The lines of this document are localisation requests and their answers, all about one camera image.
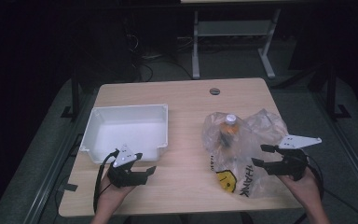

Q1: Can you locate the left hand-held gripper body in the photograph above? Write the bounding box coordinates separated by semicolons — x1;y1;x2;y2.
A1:
106;144;148;189

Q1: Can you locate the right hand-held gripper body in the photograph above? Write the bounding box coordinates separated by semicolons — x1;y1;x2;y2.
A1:
264;134;323;182

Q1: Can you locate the clear plastic bag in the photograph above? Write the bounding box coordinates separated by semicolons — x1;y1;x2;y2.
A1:
201;107;291;199

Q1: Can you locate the orange drink bottle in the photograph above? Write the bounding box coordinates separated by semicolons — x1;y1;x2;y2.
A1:
217;114;241;147

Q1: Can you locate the person's left hand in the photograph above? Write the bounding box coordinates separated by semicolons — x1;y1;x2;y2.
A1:
97;174;136;217

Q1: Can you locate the person's right hand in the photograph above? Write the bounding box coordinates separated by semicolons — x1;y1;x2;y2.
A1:
276;167;323;213

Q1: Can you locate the white plastic bin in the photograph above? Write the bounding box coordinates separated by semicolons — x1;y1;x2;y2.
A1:
78;103;170;165

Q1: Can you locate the black metal stand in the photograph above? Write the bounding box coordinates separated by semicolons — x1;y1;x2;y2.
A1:
322;64;352;121
60;71;82;121

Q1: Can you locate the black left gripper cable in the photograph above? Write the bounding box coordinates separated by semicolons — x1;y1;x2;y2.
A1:
92;148;120;215

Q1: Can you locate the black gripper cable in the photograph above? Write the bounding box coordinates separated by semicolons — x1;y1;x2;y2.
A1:
92;148;120;215
293;153;358;224

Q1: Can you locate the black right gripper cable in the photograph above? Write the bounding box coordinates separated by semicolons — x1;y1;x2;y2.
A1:
293;153;358;224

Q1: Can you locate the grey metal floor rail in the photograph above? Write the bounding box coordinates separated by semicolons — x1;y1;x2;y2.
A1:
21;92;97;224
310;91;358;204

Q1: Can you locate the bundle of floor cables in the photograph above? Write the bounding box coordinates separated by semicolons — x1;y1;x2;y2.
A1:
127;31;194;82

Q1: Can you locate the white metal desk frame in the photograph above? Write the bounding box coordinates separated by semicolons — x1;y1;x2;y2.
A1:
180;0;282;80

